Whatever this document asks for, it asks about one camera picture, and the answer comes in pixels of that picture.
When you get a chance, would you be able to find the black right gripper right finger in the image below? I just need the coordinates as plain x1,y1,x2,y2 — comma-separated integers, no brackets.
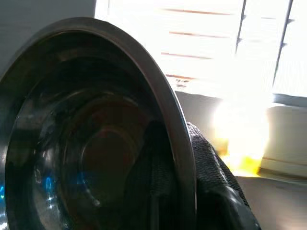
187,121,262,230

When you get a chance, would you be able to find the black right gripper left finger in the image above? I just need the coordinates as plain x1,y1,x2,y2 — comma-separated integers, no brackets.
127,119,178,230

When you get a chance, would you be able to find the large steel bowl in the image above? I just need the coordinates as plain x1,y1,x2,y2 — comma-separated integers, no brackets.
0,17,198,230

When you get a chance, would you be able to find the yellow dish soap bottle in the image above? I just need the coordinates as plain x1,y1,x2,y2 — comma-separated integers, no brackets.
215,100,267,175

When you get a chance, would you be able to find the white window blind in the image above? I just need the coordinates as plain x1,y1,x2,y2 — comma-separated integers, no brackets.
95,0,307,101

